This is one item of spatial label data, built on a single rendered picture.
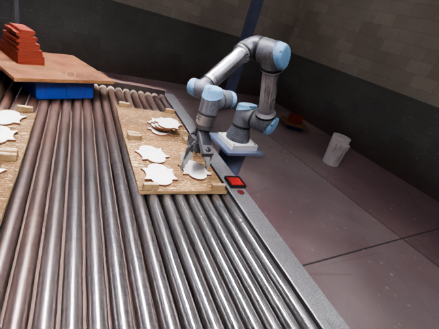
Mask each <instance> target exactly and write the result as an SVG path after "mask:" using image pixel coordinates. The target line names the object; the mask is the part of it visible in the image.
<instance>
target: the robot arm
mask: <svg viewBox="0 0 439 329"><path fill-rule="evenodd" d="M290 57H291V50H290V47H289V45H288V44H286V43H284V42H282V41H278V40H274V39H270V38H267V37H264V36H261V35H256V36H252V37H248V38H246V39H244V40H242V41H240V42H239V43H238V44H236V45H235V46H234V48H233V51H232V52H231V53H229V54H228V55H227V56H226V57H224V58H223V59H222V60H221V61H220V62H219V63H218V64H217V65H215V66H214V67H213V68H212V69H210V70H209V71H208V72H207V73H206V74H205V75H204V76H203V77H201V78H200V79H198V78H192V79H190V80H189V82H188V83H187V92H188V93H189V94H190V95H192V96H194V97H196V98H198V99H200V100H201V103H200V106H199V111H198V114H197V116H196V118H197V119H196V122H195V126H196V128H195V132H193V133H189V135H188V138H187V143H186V144H187V145H188V147H187V148H186V151H185V153H182V154H181V160H182V161H181V164H180V170H182V169H183V168H185V166H186V165H187V164H188V161H189V160H190V159H192V158H193V154H192V153H193V151H194V152H195V154H197V153H200V154H201V157H203V158H204V159H205V162H204V163H205V168H206V170H208V168H209V166H210V163H211V160H212V156H213V155H214V151H213V147H212V142H211V138H210V133H209V131H212V129H213V126H214V124H215V121H216V116H217V114H218V110H224V109H230V108H232V107H234V106H235V105H236V103H237V96H236V94H235V93H234V92H233V91H229V90H223V89H222V88H220V87H218V86H219V85H220V84H221V83H222V82H223V81H224V80H225V79H226V78H227V77H228V76H229V75H231V74H232V73H233V72H234V71H235V70H236V69H237V68H239V66H241V64H243V63H247V62H248V61H249V60H254V61H257V62H260V70H261V71H262V72H263V73H262V80H261V91H260V98H259V108H258V109H257V105H255V104H252V103H248V102H240V103H238V105H237V108H236V111H235V115H234V118H233V122H232V125H231V126H230V128H229V130H228V131H227V133H226V137H227V138H228V139H229V140H230V141H233V142H236V143H239V144H247V143H248V142H249V141H250V128H253V129H255V130H256V131H259V132H261V133H263V134H266V135H270V134H271V133H272V132H273V131H274V130H275V128H276V126H277V124H278V122H279V118H278V117H276V111H275V109H274V105H275V100H276V93H277V88H278V80H279V75H280V73H281V72H282V71H283V70H284V69H285V68H286V67H287V66H288V64H289V60H290Z"/></svg>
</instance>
